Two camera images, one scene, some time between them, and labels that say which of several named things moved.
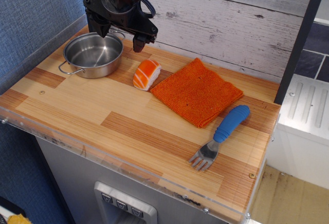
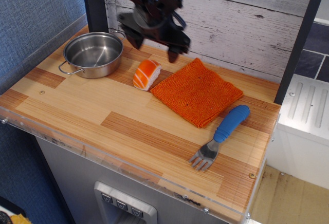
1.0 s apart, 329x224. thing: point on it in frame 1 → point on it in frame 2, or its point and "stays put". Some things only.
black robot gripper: x=117 y=1 → x=155 y=0
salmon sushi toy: x=147 y=72 stays put
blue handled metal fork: x=207 y=152 stays put
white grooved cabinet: x=300 y=146 stays put
